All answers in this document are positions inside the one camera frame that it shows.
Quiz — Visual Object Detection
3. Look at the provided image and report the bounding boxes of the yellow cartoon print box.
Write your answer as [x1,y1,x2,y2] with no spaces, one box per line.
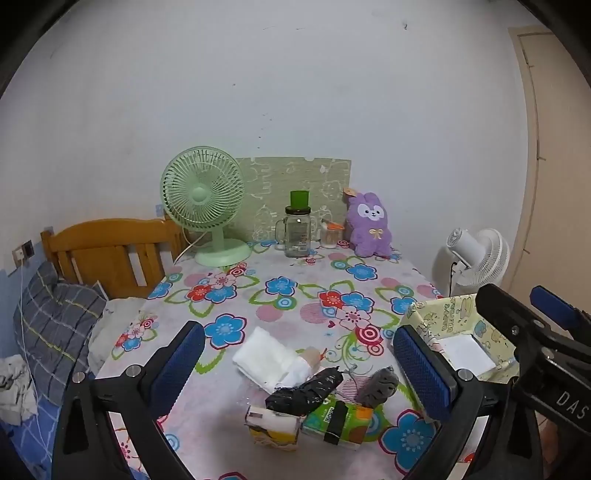
[399,293,522,384]

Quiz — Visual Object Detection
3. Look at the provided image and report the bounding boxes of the beige door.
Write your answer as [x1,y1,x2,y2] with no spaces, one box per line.
[508,25,591,319]

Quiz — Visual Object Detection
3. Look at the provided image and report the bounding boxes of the purple plush bunny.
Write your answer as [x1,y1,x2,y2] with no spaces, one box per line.
[344,187,394,258]

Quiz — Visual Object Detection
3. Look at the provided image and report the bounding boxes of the white standing fan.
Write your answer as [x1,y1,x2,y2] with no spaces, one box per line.
[431,227,511,296]

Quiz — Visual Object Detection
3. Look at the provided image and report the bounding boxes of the white crumpled cloth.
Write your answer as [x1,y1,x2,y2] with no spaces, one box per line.
[0,355,38,425]

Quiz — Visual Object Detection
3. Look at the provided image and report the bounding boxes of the green tissue pack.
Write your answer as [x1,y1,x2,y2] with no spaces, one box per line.
[302,399,376,449]

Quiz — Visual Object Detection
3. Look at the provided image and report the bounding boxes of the grey plaid pillow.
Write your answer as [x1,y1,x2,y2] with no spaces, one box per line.
[13,261,108,402]

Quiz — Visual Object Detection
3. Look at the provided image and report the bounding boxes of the wall socket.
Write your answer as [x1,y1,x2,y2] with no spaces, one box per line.
[13,240,35,268]

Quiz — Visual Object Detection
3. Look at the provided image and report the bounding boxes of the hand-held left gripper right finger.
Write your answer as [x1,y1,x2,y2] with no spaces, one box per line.
[392,324,542,480]

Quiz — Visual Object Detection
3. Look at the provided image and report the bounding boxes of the glass jar with green lid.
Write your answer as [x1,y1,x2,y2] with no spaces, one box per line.
[275,190,314,258]

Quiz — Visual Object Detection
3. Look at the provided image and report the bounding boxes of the white desk fan cable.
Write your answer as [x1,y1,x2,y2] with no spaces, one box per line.
[173,230,205,266]

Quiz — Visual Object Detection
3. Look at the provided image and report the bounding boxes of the green desk fan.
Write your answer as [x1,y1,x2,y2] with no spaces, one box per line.
[161,146,252,267]

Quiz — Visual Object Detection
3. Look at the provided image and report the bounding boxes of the toothpick jar with orange lid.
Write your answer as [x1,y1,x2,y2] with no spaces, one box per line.
[321,220,345,249]

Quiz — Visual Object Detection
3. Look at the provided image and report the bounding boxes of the white paper sheet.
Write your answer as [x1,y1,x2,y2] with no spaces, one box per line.
[436,333,497,376]

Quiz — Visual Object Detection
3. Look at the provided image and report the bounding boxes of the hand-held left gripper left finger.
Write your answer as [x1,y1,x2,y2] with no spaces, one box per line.
[52,320,206,480]

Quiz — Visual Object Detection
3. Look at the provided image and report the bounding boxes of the yellow white sponge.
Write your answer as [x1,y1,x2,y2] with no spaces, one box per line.
[245,405,303,450]

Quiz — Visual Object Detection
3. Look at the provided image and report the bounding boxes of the blue grid bed sheet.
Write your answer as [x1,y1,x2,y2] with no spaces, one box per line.
[0,392,70,480]

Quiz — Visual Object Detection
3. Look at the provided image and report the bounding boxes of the floral tablecloth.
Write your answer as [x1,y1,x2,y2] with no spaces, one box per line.
[95,237,490,480]

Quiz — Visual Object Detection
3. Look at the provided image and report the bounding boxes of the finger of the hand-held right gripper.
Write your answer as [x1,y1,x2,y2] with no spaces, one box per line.
[530,285,591,332]
[475,283,563,354]

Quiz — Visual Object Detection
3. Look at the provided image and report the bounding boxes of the green patterned board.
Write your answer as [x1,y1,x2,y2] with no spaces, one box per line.
[235,157,352,243]

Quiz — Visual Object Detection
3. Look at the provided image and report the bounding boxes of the wooden bed headboard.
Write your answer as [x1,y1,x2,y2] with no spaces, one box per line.
[41,218,188,300]

